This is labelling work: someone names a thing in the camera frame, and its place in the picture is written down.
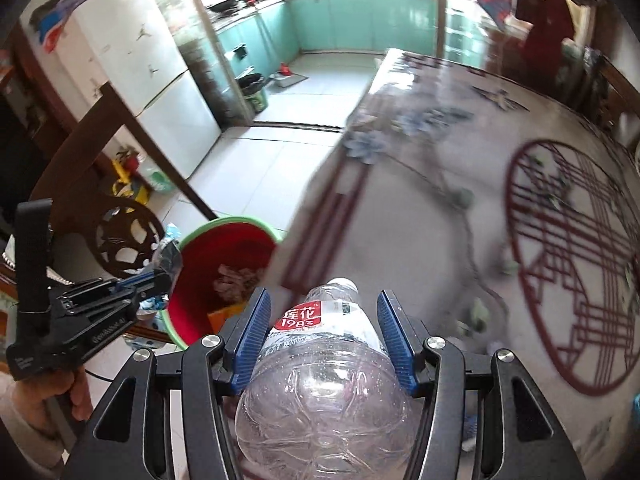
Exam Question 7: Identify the person's left hand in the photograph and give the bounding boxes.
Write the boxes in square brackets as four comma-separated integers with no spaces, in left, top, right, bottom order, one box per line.
[27,366,95,433]

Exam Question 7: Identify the green plastic jug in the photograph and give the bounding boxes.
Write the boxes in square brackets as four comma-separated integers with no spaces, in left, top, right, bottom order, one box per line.
[145,160,177,194]

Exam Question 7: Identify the person's left forearm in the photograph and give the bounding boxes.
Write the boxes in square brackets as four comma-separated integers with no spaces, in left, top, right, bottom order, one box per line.
[0,375,68,478]

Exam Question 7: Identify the dark wooden chair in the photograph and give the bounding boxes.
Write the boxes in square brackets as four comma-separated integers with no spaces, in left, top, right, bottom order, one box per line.
[27,82,221,351]

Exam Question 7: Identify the floral tablecloth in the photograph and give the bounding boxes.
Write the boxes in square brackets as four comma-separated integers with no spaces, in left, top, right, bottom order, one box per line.
[235,47,640,480]

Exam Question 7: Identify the black lined kitchen bin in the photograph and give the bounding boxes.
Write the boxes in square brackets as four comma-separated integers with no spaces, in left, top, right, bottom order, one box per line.
[236,74,271,114]

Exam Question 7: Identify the red basin with green rim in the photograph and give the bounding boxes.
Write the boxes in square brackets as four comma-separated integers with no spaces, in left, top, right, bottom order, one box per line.
[160,216,283,352]

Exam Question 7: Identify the white beaded cloth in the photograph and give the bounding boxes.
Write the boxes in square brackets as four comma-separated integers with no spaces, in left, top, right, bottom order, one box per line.
[2,237,22,272]

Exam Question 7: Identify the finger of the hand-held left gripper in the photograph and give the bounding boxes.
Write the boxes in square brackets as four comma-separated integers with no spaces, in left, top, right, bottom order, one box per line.
[67,265,175,298]
[54,287,173,320]

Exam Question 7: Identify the black shoulder bag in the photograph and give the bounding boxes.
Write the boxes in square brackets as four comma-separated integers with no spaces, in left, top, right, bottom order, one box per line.
[515,0,547,24]

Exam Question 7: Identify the blue red bag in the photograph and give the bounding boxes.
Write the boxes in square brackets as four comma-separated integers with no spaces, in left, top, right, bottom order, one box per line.
[29,0,94,54]

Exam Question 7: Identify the grey dustpan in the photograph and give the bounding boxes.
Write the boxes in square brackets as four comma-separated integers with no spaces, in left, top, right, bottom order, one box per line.
[270,72,309,89]

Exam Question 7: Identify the clear plastic bottle red label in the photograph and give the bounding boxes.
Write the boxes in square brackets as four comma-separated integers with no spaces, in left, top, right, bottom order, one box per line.
[235,277,426,480]

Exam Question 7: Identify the teal kitchen cabinets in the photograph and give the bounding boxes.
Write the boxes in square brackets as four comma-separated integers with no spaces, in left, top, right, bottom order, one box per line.
[215,0,441,96]

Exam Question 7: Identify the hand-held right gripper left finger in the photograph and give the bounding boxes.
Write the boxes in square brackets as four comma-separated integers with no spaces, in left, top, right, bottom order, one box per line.
[62,287,273,480]

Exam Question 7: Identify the yellow wrapper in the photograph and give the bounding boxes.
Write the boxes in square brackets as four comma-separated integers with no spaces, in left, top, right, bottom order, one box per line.
[207,304,247,332]

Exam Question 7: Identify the light blue plastic wrapper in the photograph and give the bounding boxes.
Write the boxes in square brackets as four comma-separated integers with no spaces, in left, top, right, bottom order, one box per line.
[151,224,184,282]

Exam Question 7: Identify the white refrigerator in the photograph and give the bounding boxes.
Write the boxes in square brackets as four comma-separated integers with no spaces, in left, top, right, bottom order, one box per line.
[20,0,223,181]

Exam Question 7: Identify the red hanging garment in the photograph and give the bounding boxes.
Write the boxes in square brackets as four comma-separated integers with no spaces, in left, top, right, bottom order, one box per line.
[522,0,574,52]

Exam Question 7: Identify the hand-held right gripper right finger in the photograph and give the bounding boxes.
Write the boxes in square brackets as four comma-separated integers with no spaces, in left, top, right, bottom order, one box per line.
[376,289,588,480]

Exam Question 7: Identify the black television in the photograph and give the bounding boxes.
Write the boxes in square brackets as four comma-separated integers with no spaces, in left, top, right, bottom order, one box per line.
[0,95,51,211]

